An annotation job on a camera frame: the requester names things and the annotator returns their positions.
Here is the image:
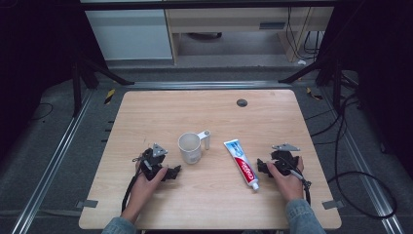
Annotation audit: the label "black stand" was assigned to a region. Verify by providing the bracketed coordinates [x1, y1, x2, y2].
[69, 48, 135, 119]
[278, 48, 359, 113]

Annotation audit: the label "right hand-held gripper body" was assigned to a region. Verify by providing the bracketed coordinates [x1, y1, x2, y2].
[270, 142, 301, 177]

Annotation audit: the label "yellow black tape strip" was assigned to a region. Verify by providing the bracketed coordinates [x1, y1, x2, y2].
[305, 87, 324, 101]
[103, 88, 116, 105]

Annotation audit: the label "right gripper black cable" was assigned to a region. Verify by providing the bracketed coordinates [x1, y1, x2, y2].
[282, 158, 313, 207]

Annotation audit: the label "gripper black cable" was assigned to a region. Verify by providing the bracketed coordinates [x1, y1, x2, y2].
[282, 158, 313, 207]
[121, 155, 145, 214]

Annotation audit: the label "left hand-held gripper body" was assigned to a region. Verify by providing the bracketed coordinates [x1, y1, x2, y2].
[131, 142, 169, 181]

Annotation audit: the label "metal floor rail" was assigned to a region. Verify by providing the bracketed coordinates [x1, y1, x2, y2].
[9, 89, 95, 234]
[125, 80, 293, 91]
[319, 87, 405, 234]

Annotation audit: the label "white cup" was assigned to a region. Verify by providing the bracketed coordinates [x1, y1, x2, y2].
[177, 130, 212, 165]

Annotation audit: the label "hanging black cables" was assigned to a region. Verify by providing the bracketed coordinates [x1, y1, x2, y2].
[285, 6, 325, 62]

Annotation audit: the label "grey tape piece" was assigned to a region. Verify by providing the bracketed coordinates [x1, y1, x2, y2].
[321, 200, 345, 211]
[75, 199, 99, 209]

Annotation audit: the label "thin black floor cable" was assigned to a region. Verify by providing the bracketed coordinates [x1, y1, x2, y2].
[30, 102, 55, 122]

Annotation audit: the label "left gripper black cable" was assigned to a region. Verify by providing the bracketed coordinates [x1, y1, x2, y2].
[121, 155, 145, 214]

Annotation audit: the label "person's right hand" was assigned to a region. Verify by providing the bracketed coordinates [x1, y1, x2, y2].
[266, 155, 306, 203]

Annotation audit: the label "white cabinet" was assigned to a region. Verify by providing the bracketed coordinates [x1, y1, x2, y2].
[85, 9, 173, 61]

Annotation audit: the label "person's left hand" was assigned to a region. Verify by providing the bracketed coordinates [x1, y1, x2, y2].
[128, 161, 169, 214]

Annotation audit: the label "toothpaste tube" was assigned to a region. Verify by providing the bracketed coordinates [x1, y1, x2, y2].
[223, 138, 261, 192]

